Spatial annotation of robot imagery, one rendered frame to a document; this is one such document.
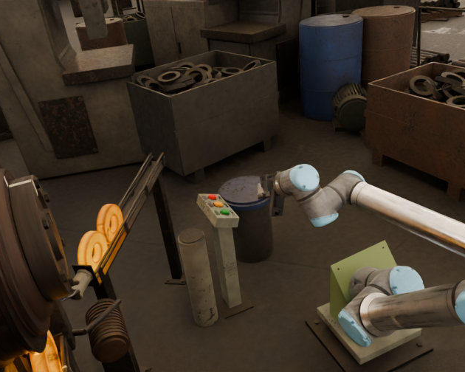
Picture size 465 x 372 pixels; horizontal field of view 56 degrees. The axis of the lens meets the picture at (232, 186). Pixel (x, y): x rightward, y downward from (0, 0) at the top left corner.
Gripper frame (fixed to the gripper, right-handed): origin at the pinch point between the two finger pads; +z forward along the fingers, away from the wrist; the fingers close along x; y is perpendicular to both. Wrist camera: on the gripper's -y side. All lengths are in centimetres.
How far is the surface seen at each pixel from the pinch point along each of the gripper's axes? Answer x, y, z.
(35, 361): 83, -37, -38
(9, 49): 99, 141, 177
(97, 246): 63, -11, 13
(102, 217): 60, 0, 13
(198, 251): 19.7, -18.3, 28.8
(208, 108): -33, 82, 135
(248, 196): -19, 6, 55
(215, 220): 13.5, -6.0, 19.8
